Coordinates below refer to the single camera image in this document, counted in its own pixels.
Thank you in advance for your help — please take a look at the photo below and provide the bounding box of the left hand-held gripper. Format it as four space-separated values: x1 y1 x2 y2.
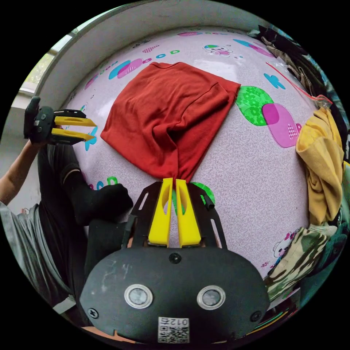
29 106 97 146

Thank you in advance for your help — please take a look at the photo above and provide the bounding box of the person's left hand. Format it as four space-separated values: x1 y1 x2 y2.
25 138 50 151

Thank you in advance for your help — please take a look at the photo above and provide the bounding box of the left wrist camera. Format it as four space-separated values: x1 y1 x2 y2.
23 96 41 139

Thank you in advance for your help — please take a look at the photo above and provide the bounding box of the person's body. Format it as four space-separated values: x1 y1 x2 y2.
0 143 135 330

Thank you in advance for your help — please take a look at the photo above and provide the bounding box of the red long sleeve shirt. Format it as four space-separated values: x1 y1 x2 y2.
100 62 241 183

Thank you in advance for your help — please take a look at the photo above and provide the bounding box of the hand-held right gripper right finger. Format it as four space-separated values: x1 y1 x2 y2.
175 179 202 248

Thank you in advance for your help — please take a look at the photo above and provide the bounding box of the window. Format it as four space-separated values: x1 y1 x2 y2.
18 32 76 95

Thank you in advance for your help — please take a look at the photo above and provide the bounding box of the pile of clothes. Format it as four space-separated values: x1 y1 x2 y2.
247 24 350 337

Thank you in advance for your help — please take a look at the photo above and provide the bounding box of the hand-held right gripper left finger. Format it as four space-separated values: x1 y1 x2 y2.
148 178 174 248

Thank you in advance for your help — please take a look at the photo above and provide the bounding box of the person's left forearm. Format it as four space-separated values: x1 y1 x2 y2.
0 143 42 206

